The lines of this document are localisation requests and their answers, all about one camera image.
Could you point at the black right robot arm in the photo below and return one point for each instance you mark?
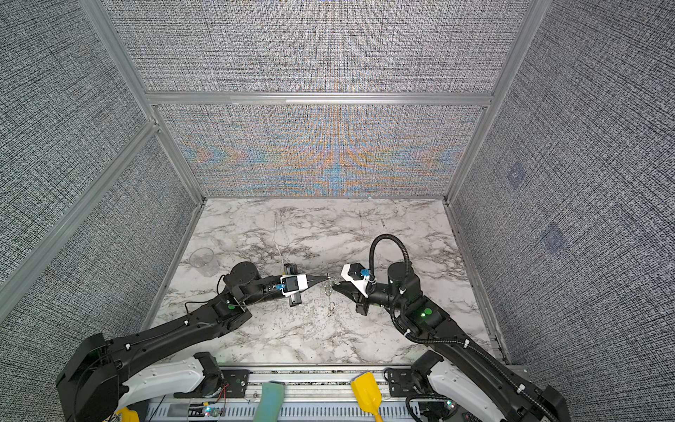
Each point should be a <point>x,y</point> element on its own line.
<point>454,366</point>

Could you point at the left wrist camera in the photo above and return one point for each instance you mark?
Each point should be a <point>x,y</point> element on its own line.
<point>292,281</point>

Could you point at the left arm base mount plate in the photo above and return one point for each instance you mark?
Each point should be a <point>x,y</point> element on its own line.
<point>231,383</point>

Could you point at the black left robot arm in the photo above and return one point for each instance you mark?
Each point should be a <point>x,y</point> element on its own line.
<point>94,382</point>

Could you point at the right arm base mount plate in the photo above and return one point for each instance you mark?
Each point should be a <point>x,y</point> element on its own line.
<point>405,382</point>

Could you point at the yellow black work glove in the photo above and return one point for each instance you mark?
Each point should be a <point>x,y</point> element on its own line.
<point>125,415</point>

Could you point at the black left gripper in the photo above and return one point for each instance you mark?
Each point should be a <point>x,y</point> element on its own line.
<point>309,278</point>

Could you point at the aluminium front rail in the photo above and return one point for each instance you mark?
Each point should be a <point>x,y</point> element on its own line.
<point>323,384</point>

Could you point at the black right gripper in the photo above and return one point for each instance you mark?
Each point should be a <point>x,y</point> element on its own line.
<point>349,289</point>

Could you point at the yellow plastic scoop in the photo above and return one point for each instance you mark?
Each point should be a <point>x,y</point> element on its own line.
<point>368,394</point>

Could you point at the clear plastic cup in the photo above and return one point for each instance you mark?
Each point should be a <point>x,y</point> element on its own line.
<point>205,262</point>

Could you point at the teal green sponge block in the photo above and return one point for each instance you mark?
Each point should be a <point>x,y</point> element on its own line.
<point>272,398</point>

